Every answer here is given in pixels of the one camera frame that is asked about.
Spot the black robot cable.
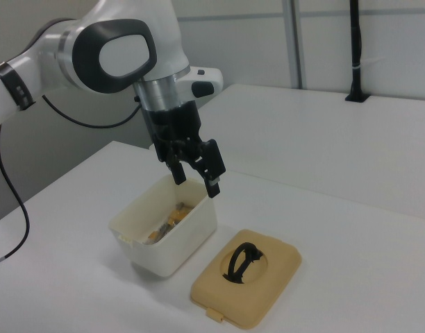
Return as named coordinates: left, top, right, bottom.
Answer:
left=0, top=93, right=142, bottom=267

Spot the black cable post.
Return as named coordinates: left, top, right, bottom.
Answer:
left=344, top=0, right=372, bottom=103

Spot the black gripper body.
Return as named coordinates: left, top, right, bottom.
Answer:
left=142, top=99, right=203, bottom=163

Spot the grey partition post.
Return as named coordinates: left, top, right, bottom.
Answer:
left=285, top=0, right=304, bottom=90

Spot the white plastic tool case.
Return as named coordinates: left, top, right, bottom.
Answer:
left=108, top=173, right=219, bottom=279

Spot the black lid handle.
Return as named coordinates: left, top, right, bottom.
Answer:
left=222, top=241, right=264, bottom=285

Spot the beige tool case lid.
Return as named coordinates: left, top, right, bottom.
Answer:
left=190, top=228, right=303, bottom=330

